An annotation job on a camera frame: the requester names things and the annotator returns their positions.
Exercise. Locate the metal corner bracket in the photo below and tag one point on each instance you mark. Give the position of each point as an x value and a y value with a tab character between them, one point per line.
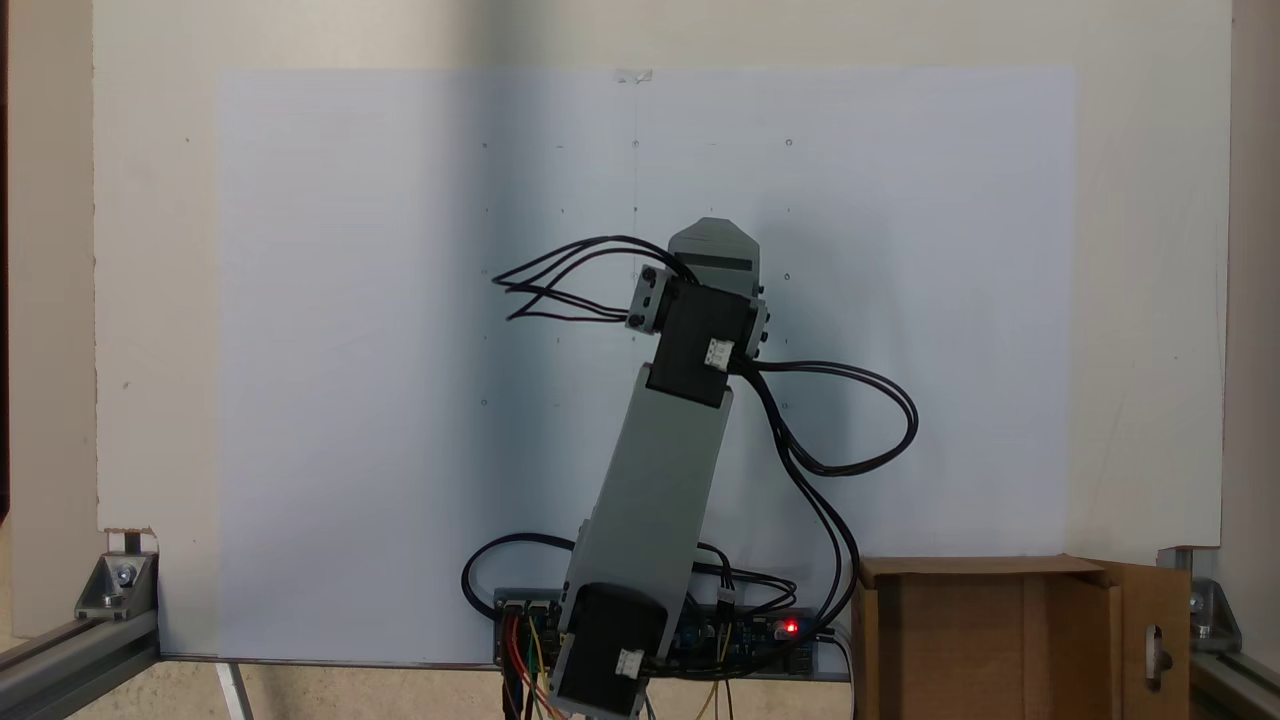
120	590
1205	610

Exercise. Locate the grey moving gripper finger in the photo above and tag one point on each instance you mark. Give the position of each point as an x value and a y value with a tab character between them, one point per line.
715	238

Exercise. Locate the clear tape piece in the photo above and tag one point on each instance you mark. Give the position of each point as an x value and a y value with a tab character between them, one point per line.
633	76

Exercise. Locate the aluminium frame post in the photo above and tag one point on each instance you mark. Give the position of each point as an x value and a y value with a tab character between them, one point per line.
60	665
1235	685

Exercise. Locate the blue circuit board red LED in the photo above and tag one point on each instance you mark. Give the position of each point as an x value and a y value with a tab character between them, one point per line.
800	655

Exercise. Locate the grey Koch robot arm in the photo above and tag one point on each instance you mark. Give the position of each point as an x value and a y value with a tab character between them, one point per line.
660	480

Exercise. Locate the brown cardboard box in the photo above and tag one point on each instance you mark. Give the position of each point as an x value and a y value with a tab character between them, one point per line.
960	650

